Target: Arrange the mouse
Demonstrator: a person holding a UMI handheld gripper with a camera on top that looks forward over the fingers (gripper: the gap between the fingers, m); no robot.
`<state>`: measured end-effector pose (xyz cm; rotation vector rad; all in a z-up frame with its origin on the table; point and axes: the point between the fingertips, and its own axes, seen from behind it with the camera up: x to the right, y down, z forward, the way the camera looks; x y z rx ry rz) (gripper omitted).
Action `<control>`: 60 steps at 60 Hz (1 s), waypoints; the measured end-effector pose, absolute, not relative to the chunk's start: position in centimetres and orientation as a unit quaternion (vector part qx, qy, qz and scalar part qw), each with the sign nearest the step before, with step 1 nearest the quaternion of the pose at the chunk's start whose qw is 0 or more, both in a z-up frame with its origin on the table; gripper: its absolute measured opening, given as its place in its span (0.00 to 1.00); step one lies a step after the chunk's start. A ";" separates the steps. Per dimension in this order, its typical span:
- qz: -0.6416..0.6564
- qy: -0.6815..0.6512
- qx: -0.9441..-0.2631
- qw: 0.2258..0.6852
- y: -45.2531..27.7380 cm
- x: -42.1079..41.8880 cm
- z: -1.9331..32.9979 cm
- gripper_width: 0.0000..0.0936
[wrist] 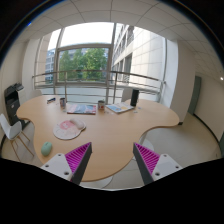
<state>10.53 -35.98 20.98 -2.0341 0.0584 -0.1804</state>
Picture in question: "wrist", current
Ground white chair behind table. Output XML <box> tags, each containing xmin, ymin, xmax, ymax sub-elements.
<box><xmin>121</xmin><ymin>88</ymin><xmax>133</xmax><ymax>102</ymax></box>

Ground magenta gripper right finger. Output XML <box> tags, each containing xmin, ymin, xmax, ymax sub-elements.
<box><xmin>133</xmin><ymin>143</ymin><xmax>182</xmax><ymax>185</ymax></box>

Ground black cylindrical speaker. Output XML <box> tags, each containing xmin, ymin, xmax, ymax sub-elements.
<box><xmin>130</xmin><ymin>89</ymin><xmax>139</xmax><ymax>107</ymax></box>

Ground red magazine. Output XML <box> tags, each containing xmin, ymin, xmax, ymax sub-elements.
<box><xmin>67</xmin><ymin>104</ymin><xmax>96</xmax><ymax>115</ymax></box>

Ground dark mug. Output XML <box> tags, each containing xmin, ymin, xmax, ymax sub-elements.
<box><xmin>60</xmin><ymin>97</ymin><xmax>66</xmax><ymax>109</ymax></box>

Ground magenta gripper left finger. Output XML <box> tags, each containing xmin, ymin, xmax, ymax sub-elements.
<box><xmin>42</xmin><ymin>143</ymin><xmax>92</xmax><ymax>185</ymax></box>

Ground mint green computer mouse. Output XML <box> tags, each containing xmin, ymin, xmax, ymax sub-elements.
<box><xmin>41</xmin><ymin>142</ymin><xmax>52</xmax><ymax>156</ymax></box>

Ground round pink mouse pad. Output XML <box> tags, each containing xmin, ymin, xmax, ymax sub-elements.
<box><xmin>53</xmin><ymin>119</ymin><xmax>86</xmax><ymax>140</ymax></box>

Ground metal window railing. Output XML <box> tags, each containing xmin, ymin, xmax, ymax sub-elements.
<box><xmin>33</xmin><ymin>70</ymin><xmax>165</xmax><ymax>104</ymax></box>

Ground wooden curved table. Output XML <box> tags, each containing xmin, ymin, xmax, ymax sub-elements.
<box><xmin>17</xmin><ymin>95</ymin><xmax>179</xmax><ymax>182</ymax></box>

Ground white chair wooden legs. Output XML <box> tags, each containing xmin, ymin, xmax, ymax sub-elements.
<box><xmin>0</xmin><ymin>114</ymin><xmax>32</xmax><ymax>159</ymax></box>

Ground small dark stapler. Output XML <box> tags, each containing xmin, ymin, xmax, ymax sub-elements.
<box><xmin>47</xmin><ymin>98</ymin><xmax>56</xmax><ymax>104</ymax></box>

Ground red white cup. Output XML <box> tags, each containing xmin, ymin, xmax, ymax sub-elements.
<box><xmin>98</xmin><ymin>100</ymin><xmax>105</xmax><ymax>110</ymax></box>

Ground blue white magazine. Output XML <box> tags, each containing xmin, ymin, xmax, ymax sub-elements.
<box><xmin>107</xmin><ymin>102</ymin><xmax>133</xmax><ymax>113</ymax></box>

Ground green door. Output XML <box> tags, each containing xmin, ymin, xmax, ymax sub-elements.
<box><xmin>188</xmin><ymin>76</ymin><xmax>202</xmax><ymax>115</ymax></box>

